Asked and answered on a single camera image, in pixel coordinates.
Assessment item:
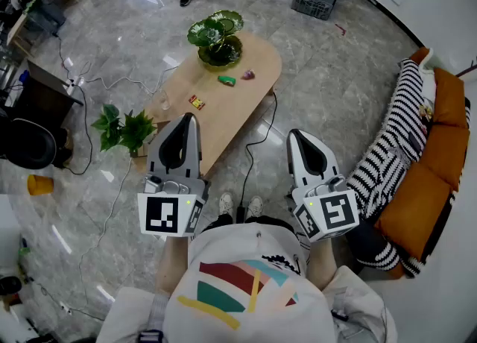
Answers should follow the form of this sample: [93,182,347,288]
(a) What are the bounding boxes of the clear glass cup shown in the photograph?
[157,87,173,111]

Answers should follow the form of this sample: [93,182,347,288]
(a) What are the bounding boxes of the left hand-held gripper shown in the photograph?
[136,112,212,238]

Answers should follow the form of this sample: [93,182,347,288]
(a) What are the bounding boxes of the person's right forearm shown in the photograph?
[307,239,338,292]

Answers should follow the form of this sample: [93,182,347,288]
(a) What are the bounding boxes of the dark wooden cabinet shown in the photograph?
[13,59,85,130]

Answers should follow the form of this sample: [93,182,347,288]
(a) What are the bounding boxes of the thin black cable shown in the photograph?
[54,34,94,177]

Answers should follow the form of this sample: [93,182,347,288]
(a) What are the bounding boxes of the person's left forearm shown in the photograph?
[156,235,195,295]

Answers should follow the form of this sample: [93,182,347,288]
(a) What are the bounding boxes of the orange sofa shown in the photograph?
[373,46,473,280]

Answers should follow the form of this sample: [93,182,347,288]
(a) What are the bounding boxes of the black cable with adapter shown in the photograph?
[235,91,279,224]

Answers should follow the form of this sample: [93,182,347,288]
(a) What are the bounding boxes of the white power strip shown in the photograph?
[66,75,86,95]

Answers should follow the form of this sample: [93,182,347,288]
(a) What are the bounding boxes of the person's black trousers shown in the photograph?
[203,213,299,233]

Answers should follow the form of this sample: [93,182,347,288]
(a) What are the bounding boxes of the person's white shoe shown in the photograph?
[245,195,265,220]
[218,192,236,218]

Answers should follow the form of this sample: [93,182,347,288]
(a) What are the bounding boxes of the black white striped blanket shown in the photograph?
[345,58,430,272]

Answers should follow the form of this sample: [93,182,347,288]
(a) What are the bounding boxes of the white cable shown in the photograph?
[82,58,180,97]

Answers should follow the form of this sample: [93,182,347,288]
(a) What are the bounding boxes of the yellow cup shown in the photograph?
[26,174,55,197]

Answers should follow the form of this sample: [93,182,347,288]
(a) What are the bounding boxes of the person's white printed shirt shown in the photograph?
[95,221,398,343]

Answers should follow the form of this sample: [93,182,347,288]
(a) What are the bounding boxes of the black round chair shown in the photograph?
[0,116,57,171]

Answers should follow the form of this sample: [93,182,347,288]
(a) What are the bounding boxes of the white pillow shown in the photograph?
[418,48,437,102]

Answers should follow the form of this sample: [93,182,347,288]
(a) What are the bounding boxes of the potted green plant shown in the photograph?
[90,104,158,159]

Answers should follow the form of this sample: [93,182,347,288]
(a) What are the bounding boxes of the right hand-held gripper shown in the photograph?
[285,128,361,243]

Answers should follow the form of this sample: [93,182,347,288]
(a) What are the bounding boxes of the person's right white shoe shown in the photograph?
[245,195,265,220]

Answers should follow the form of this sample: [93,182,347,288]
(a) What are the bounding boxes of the person's left white shoe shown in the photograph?
[218,192,236,218]

